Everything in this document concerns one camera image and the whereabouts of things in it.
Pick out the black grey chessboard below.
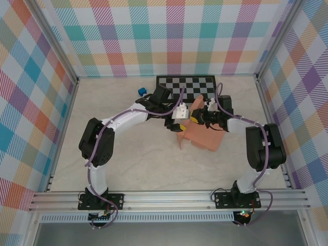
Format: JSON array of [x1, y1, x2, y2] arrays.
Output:
[[155, 75, 219, 104]]

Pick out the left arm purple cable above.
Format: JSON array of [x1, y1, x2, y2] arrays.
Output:
[[86, 86, 186, 229]]

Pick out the long aluminium base rail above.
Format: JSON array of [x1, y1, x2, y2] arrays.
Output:
[[27, 189, 311, 212]]

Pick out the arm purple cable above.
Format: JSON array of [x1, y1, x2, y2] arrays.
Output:
[[216, 82, 275, 228], [86, 86, 186, 229]]

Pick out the aluminium corner post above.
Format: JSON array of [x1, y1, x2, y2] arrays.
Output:
[[27, 0, 79, 85], [255, 0, 307, 79]]

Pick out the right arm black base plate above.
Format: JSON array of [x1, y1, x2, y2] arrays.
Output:
[[214, 192, 262, 210]]

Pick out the slotted grey cable tray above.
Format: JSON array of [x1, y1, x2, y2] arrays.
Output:
[[40, 212, 235, 223]]

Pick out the aluminium frame leg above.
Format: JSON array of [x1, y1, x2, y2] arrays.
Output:
[[298, 210, 317, 246], [23, 212, 43, 246]]

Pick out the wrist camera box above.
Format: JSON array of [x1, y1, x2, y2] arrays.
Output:
[[171, 102, 191, 119], [204, 98, 218, 111]]

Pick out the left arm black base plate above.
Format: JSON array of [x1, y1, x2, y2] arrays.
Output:
[[77, 193, 125, 211]]

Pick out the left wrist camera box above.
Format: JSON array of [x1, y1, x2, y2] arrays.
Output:
[[171, 102, 191, 119]]

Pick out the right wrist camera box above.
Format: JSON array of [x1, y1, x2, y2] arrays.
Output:
[[204, 98, 218, 111]]

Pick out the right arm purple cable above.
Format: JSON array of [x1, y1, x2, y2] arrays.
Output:
[[216, 82, 275, 228]]

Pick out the pink corrugated paper box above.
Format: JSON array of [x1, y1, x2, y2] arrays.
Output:
[[176, 95, 223, 152]]

